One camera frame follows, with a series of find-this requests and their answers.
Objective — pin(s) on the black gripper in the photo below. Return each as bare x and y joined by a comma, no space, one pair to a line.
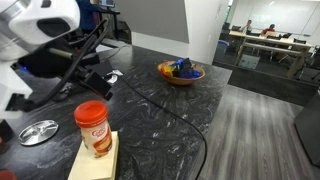
80,71

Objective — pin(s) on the cream jar with orange lid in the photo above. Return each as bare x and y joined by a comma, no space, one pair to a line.
96,140

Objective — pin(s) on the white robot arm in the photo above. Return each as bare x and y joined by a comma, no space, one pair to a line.
20,20

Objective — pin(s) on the white coaster stack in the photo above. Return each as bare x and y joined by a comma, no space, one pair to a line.
90,168

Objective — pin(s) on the white paper tag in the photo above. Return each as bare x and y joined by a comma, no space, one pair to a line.
112,79

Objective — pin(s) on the black outlet box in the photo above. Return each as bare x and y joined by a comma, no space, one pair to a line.
101,66

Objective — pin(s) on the yellow toy block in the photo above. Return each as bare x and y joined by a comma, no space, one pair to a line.
167,70

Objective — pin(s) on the person in blue shirt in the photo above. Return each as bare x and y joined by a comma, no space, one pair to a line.
87,15

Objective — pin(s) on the steel pot lid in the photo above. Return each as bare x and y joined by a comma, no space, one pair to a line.
38,133

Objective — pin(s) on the blue toy block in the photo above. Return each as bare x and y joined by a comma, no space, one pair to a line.
196,74
178,62

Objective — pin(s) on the wooden bowl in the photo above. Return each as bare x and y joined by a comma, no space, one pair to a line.
181,81

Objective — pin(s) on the computer monitor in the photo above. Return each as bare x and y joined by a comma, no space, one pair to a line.
106,2

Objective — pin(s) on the dark navy toy block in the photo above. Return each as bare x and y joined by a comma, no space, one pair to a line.
186,68

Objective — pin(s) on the orange plastic cup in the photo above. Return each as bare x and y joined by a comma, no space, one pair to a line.
6,176

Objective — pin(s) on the grey waste bin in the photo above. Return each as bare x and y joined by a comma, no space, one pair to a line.
223,46

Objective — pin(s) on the black office chair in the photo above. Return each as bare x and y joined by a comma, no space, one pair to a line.
300,41
235,28

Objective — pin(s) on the person in white top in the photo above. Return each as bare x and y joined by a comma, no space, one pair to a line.
247,27

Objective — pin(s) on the wooden meeting table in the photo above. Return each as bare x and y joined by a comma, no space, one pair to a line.
266,39

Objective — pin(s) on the person in red shirt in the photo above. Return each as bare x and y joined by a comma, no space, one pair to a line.
268,30

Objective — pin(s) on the black floor cabinet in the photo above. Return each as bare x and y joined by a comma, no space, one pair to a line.
310,130

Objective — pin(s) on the white wall whiteboard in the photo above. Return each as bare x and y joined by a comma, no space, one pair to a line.
286,13

